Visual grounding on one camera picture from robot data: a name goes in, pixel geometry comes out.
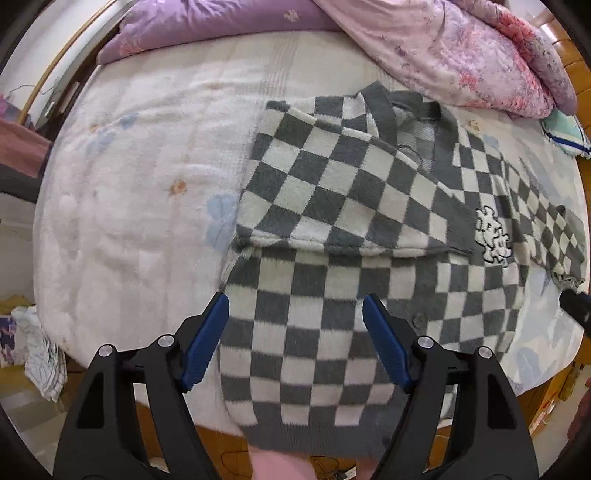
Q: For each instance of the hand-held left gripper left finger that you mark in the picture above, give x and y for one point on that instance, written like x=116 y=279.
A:
x=208 y=337

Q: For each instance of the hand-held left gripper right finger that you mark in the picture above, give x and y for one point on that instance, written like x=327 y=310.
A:
x=384 y=337

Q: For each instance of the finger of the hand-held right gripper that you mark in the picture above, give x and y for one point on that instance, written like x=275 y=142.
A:
x=577 y=307

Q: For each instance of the grey white checkered sweater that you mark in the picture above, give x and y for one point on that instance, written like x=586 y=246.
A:
x=300 y=207

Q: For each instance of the white fleece bed blanket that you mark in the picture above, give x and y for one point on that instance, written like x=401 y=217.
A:
x=138 y=207

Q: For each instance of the person's leg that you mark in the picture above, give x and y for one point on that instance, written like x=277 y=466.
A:
x=295 y=466

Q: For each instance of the white patterned cloth pile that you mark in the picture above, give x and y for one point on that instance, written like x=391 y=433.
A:
x=44 y=355

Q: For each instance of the teal striped cloth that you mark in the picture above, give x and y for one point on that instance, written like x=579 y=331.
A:
x=565 y=129

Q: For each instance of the pink floral quilt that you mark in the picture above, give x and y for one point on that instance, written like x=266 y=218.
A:
x=461 y=50

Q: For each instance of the purple quilt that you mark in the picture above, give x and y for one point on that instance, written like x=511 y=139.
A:
x=207 y=23

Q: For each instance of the curved wooden frame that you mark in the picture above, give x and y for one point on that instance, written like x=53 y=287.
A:
x=55 y=69

